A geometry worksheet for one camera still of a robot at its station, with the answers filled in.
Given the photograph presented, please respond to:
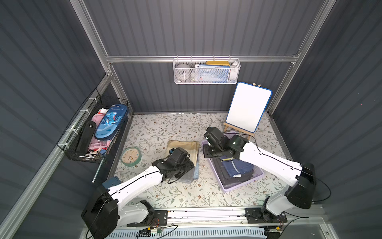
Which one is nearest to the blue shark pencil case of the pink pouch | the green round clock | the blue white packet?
the pink pouch

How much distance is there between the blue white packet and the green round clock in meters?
0.60

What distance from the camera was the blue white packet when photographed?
0.86 m

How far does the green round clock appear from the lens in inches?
36.6

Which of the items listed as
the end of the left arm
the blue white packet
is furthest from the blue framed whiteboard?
the end of the left arm

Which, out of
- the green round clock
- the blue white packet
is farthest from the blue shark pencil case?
the blue white packet

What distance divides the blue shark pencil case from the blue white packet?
46 centimetres

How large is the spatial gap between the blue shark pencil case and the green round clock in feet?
0.98

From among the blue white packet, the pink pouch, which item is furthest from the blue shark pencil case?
the blue white packet

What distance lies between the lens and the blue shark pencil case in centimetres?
65

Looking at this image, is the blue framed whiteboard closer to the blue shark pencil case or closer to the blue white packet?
the blue white packet

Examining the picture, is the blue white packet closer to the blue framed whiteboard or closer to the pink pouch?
the blue framed whiteboard

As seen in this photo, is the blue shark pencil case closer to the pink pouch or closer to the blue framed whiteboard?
the pink pouch

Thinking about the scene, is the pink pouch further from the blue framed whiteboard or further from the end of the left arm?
the blue framed whiteboard

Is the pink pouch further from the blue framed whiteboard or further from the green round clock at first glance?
the blue framed whiteboard
